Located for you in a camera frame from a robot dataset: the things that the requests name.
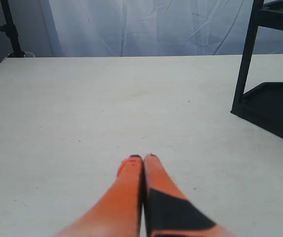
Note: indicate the black metal shelf rack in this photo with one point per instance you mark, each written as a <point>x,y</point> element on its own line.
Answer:
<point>262,105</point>

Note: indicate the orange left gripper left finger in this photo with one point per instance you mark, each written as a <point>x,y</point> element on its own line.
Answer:
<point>118,212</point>

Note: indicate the white backdrop curtain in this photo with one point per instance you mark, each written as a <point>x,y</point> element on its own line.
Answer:
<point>105,28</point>

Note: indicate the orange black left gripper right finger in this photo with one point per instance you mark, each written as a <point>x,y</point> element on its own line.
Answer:
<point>168,213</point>

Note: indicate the black light stand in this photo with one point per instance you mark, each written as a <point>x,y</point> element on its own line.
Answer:
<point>10,30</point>

